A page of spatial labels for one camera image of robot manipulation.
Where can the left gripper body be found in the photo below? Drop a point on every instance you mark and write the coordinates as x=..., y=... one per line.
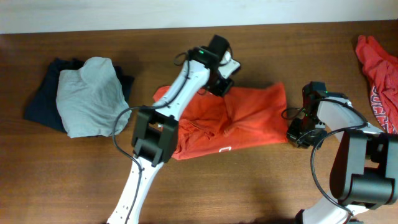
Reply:
x=220, y=85

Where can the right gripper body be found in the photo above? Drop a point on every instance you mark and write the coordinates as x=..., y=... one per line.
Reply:
x=306, y=131

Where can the orange printed t-shirt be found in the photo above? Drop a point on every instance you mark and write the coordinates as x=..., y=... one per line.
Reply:
x=244, y=117

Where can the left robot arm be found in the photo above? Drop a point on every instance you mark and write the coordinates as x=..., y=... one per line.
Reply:
x=155, y=134

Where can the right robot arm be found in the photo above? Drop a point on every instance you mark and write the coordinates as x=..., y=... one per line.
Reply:
x=364, y=172

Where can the red lettered t-shirt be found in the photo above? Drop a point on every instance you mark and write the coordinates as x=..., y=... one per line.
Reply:
x=380, y=68

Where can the folded grey t-shirt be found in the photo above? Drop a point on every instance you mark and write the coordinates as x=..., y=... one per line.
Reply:
x=90, y=99

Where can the folded navy garment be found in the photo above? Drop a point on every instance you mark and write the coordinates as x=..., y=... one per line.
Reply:
x=42, y=108

